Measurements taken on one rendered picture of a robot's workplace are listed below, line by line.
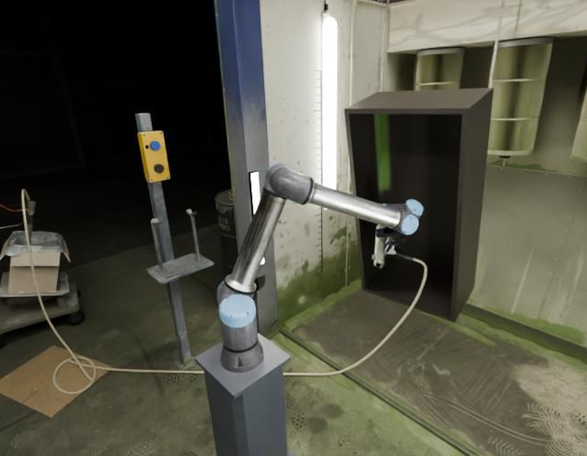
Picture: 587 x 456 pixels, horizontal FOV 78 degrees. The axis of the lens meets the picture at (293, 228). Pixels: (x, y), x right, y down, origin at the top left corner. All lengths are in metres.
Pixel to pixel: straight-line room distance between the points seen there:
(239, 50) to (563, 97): 2.20
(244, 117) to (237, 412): 1.51
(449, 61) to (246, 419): 2.66
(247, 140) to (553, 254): 2.22
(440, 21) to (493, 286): 1.93
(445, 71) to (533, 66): 0.57
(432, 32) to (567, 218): 1.61
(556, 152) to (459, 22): 1.15
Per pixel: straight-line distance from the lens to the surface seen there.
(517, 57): 2.91
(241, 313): 1.49
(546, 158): 3.25
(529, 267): 3.07
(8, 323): 3.52
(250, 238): 1.57
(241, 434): 1.76
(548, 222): 3.14
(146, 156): 2.06
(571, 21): 2.78
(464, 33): 2.96
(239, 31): 2.20
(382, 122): 2.27
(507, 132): 2.90
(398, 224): 1.63
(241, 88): 2.16
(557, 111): 3.21
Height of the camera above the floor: 1.73
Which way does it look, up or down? 21 degrees down
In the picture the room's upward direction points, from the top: 2 degrees counter-clockwise
